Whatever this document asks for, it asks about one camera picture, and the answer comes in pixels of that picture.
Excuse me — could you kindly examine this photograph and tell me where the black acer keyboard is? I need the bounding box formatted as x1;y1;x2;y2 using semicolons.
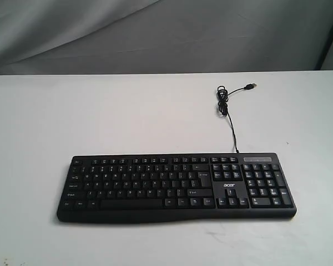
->
57;153;297;224

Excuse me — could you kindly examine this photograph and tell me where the grey backdrop cloth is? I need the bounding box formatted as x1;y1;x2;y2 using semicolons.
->
0;1;333;75

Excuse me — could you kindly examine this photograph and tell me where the black USB cable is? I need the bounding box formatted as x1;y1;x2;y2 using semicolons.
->
216;81;258;154

